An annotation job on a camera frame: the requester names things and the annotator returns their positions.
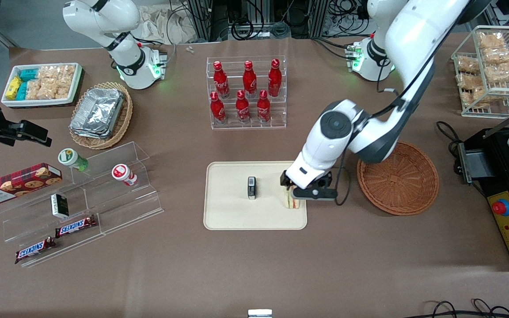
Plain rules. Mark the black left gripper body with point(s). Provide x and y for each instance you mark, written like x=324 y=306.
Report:
x=286 y=178

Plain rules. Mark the triangular sandwich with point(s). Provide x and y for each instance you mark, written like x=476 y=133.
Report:
x=292 y=203

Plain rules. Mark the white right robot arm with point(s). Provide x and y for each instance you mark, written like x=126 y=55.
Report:
x=126 y=57

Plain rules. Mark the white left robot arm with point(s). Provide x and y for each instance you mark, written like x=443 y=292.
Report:
x=413 y=44

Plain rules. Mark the white snack tray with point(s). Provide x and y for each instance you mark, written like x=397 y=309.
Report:
x=42 y=102

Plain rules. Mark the cream plastic tray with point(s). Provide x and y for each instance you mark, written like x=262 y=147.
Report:
x=228 y=207

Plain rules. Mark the brown wicker basket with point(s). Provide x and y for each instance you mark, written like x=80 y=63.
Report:
x=400 y=185

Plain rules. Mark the light wicker basket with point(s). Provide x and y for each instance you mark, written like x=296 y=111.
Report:
x=124 y=119

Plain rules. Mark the small black rectangular item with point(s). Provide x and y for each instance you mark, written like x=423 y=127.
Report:
x=252 y=187

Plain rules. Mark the teal snack packet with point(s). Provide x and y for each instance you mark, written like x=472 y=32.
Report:
x=22 y=91
x=28 y=74

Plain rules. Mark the clear rice cracker bag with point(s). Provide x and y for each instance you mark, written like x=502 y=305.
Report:
x=467 y=65
x=55 y=71
x=504 y=71
x=498 y=55
x=490 y=39
x=65 y=86
x=480 y=96
x=33 y=89
x=47 y=88
x=470 y=81

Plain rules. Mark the yellow snack packet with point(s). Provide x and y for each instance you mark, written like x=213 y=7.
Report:
x=13 y=87

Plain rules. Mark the red tartan cookie box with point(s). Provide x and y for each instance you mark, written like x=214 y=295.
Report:
x=16 y=183

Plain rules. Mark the green yogurt cup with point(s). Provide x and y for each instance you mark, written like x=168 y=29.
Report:
x=72 y=160

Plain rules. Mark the stacked aluminium foil trays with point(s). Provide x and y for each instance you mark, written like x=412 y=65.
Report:
x=97 y=112

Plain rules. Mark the clear acrylic bottle rack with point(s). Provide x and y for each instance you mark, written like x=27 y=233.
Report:
x=276 y=119

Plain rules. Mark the small black white box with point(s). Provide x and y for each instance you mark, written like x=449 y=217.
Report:
x=59 y=206

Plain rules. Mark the red cola bottle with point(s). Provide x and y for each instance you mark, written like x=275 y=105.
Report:
x=263 y=108
x=275 y=79
x=221 y=81
x=249 y=81
x=217 y=110
x=242 y=108

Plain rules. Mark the brown Snickers bar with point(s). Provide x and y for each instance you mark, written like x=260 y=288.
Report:
x=35 y=250
x=76 y=226

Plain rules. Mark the red yogurt cup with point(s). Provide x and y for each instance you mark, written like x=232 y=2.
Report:
x=124 y=174

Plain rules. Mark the clear acrylic stepped shelf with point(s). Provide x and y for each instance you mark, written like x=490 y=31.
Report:
x=122 y=207

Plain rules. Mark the small white silver device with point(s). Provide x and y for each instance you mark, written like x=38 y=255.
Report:
x=260 y=313

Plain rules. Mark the beige crumpled cloth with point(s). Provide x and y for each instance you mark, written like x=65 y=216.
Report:
x=161 y=24

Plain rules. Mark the black sealing machine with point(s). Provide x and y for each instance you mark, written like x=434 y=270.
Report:
x=502 y=176

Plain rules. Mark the red emergency stop button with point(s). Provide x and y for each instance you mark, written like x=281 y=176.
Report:
x=502 y=208

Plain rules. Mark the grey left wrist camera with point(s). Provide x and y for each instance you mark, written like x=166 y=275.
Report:
x=316 y=193

